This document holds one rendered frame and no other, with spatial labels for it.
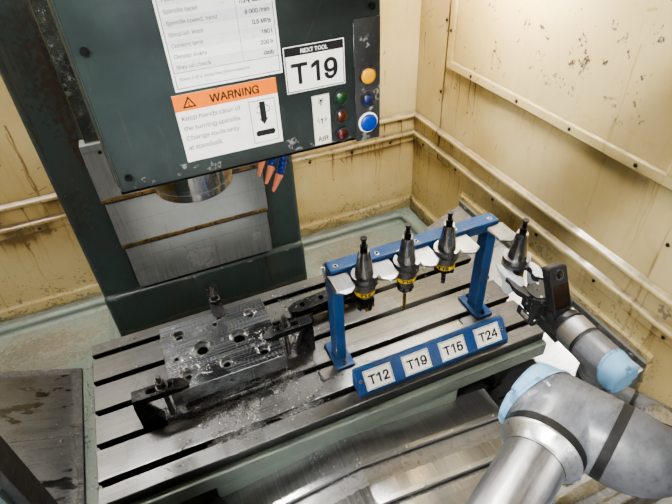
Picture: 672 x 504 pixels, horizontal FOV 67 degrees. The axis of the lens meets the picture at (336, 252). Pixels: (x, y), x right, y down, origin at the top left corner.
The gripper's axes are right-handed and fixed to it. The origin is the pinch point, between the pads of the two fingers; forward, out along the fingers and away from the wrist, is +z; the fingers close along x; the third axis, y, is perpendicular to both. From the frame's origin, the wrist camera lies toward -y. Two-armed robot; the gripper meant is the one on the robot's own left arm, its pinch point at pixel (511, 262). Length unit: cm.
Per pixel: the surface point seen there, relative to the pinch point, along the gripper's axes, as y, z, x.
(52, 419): 56, 45, -123
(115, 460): 31, 7, -99
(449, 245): -4.3, 7.2, -13.3
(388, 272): -1.2, 7.6, -29.0
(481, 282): 18.4, 11.9, 3.3
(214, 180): -30, 17, -63
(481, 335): 25.8, 0.6, -3.2
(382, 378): 27.1, -0.3, -33.5
